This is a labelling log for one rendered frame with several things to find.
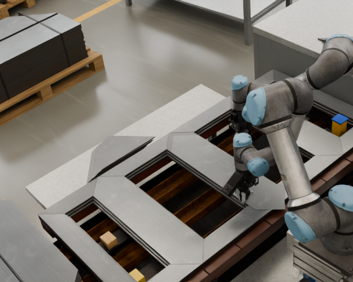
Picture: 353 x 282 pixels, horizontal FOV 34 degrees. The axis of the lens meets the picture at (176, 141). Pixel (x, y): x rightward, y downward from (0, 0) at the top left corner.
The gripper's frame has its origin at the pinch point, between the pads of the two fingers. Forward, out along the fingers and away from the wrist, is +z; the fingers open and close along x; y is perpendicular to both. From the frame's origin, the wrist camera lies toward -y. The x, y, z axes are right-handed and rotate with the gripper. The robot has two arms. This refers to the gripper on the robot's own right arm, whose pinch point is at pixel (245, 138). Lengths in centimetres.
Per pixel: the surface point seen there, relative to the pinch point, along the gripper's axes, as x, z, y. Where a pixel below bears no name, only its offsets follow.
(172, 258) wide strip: 26, 6, 69
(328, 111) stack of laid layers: 10, 7, -50
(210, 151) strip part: -10.8, 5.6, 13.7
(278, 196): 33.7, 5.6, 14.1
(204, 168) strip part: -3.9, 5.6, 23.8
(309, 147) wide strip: 22.6, 5.7, -19.8
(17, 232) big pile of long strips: -34, 5, 108
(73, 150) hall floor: -165, 90, 18
